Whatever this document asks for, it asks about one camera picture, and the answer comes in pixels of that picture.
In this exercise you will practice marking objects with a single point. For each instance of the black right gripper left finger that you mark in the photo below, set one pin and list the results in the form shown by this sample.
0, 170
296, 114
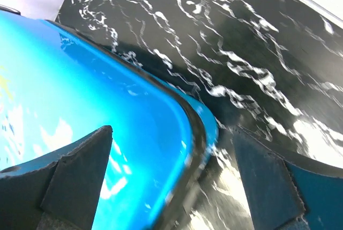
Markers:
60, 189

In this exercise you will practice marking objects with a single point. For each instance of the blue suitcase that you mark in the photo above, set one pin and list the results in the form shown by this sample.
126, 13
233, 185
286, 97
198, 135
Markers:
57, 86

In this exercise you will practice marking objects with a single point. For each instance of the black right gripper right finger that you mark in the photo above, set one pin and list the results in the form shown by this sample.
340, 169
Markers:
286, 190

